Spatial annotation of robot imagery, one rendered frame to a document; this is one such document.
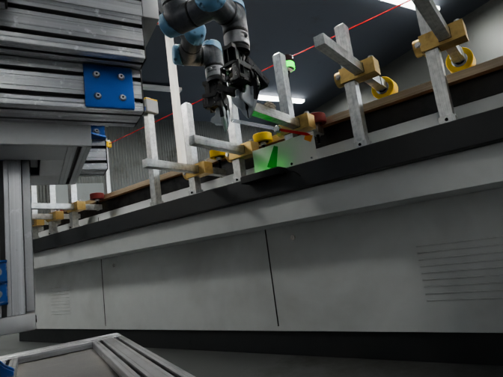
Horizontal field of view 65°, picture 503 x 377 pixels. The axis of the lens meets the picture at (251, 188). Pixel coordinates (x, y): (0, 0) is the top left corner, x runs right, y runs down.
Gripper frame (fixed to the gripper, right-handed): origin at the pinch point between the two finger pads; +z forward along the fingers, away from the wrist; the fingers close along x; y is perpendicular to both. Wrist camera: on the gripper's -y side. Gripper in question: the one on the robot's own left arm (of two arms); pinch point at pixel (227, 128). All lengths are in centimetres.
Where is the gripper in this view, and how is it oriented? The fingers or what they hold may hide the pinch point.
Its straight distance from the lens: 150.7
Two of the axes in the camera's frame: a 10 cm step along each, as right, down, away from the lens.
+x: -3.1, -1.2, -9.4
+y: -9.4, 1.7, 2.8
